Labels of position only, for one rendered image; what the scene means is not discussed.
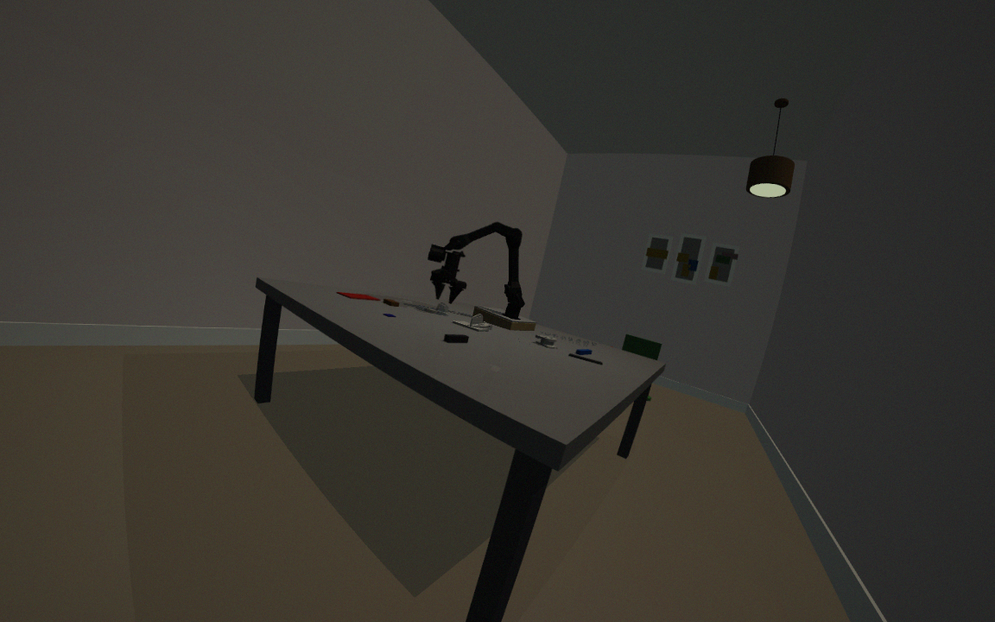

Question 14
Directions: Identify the red flat rectangular plate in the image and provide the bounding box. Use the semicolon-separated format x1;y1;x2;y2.
336;292;381;301

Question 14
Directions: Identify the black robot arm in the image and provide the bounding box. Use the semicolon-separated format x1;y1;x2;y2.
428;222;525;320

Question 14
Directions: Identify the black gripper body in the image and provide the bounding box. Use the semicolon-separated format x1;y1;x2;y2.
430;264;466;289

